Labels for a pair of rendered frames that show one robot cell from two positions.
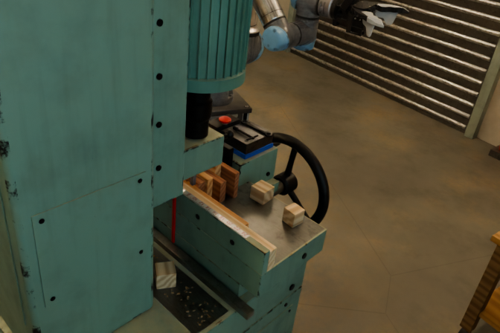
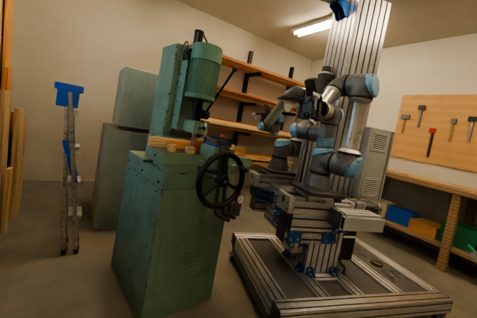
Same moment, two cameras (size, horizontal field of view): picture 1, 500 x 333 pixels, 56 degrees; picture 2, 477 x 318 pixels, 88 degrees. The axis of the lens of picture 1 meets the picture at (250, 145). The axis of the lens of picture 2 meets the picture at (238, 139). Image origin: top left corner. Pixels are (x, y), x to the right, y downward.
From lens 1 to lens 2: 1.89 m
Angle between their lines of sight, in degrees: 96
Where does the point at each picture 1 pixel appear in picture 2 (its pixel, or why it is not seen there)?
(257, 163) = (206, 148)
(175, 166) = (177, 117)
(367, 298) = not seen: outside the picture
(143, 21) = (171, 69)
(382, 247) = not seen: outside the picture
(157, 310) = not seen: hidden behind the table
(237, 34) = (190, 79)
